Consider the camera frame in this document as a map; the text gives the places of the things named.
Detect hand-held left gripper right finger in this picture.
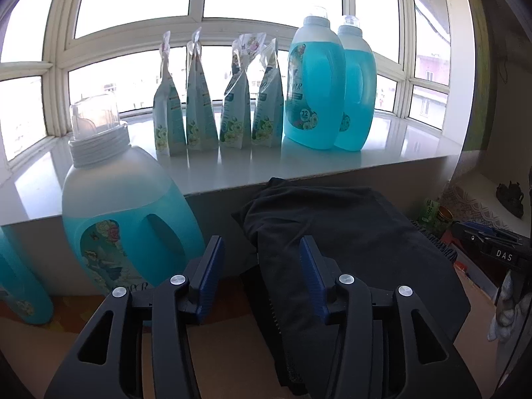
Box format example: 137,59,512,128
299,235,483,399

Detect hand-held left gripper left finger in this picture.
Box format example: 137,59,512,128
44,235,226,399

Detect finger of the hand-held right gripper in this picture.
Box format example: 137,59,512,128
462,221,522,242
452,223,485,254

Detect black pants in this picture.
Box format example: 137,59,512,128
231,177,441,397

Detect person's right hand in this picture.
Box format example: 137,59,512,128
487,269,522,341

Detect white lace cloth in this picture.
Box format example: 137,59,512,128
441,183,524,233

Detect green tin can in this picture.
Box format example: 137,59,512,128
434,205,455,233

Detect dark teapot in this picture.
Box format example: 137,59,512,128
495,181,525,219

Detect green tea box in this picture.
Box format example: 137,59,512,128
420,197,437,233

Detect blue detergent bottle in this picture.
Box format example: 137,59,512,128
283,6,346,150
0,226,55,325
62,93,206,327
334,14,377,151

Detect white windowsill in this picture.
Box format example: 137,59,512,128
0,112,462,227

